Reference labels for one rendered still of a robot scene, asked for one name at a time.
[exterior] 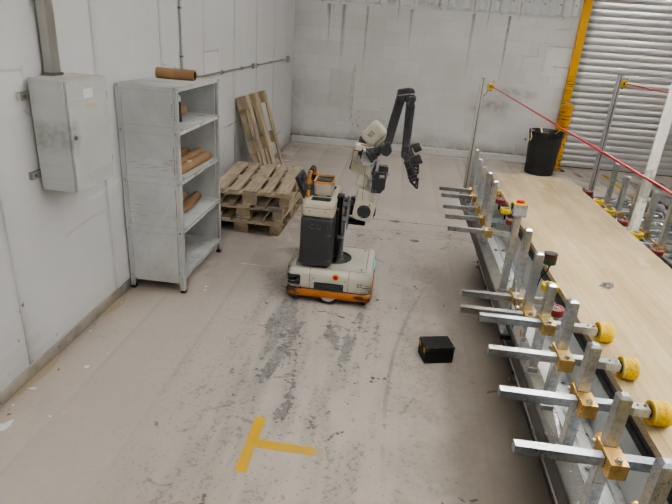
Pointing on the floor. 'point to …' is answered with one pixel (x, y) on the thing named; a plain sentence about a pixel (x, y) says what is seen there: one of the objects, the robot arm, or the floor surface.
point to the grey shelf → (150, 149)
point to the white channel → (652, 164)
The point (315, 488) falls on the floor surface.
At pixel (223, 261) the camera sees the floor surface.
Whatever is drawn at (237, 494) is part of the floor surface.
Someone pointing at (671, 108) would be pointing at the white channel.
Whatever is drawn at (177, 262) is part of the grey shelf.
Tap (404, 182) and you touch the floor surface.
